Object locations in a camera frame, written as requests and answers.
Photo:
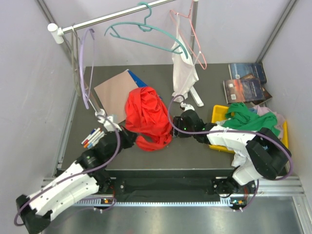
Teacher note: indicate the red cap marker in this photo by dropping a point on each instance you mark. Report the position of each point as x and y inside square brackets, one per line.
[93, 132]

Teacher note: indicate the pink wire hanger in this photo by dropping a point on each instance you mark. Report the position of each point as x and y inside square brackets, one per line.
[194, 44]

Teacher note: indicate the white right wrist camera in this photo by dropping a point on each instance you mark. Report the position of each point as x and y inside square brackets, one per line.
[185, 107]

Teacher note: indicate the blue cap marker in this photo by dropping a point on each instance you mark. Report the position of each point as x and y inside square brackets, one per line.
[92, 137]

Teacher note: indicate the white tank top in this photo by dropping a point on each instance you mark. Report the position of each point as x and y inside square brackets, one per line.
[184, 72]

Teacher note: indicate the green garment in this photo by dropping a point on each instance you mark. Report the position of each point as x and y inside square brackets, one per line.
[240, 118]

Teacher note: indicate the orange cap marker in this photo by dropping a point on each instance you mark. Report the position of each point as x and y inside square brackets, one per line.
[92, 139]

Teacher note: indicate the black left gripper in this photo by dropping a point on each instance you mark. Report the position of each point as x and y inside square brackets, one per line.
[129, 137]

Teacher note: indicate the dark brown cover book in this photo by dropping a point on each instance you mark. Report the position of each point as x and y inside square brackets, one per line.
[265, 92]

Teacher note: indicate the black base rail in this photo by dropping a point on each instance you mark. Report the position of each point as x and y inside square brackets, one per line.
[174, 185]

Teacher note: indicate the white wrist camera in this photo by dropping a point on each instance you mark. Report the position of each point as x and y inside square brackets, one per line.
[109, 122]
[185, 107]

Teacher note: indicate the blue cover book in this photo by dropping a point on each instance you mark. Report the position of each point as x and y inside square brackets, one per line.
[239, 70]

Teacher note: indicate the purple plastic hanger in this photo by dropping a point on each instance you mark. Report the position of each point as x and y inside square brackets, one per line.
[85, 92]

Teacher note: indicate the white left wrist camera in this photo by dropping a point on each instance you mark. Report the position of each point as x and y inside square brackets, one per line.
[109, 122]

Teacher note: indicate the lilac garment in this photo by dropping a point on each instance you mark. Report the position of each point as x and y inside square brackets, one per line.
[273, 120]

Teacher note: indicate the yellow plastic bin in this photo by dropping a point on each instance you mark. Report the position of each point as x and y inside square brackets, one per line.
[218, 114]

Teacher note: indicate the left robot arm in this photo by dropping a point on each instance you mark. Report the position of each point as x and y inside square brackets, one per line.
[84, 177]

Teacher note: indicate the red tank top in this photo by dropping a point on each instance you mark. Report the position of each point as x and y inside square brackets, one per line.
[147, 115]

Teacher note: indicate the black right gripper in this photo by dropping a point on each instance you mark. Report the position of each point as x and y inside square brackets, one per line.
[178, 121]

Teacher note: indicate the grey plastic hanger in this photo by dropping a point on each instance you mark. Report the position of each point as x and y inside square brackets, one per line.
[74, 61]

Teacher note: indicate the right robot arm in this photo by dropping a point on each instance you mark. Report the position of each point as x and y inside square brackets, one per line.
[265, 156]

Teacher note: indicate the teal plastic hanger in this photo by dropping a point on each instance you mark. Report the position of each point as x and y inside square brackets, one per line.
[146, 34]

